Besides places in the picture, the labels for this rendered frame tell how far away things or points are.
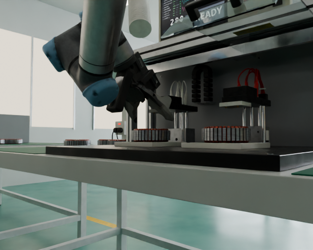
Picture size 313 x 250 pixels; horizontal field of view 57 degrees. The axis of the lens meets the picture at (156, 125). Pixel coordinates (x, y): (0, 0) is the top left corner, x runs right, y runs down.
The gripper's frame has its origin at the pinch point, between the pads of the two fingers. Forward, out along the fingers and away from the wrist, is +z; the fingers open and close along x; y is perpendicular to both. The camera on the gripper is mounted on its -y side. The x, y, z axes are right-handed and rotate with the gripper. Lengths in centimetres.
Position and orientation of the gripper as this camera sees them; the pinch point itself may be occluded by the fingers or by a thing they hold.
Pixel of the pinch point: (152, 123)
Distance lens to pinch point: 84.8
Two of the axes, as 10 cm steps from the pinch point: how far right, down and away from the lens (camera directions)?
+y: 5.0, -6.4, 5.8
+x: -7.4, 0.3, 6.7
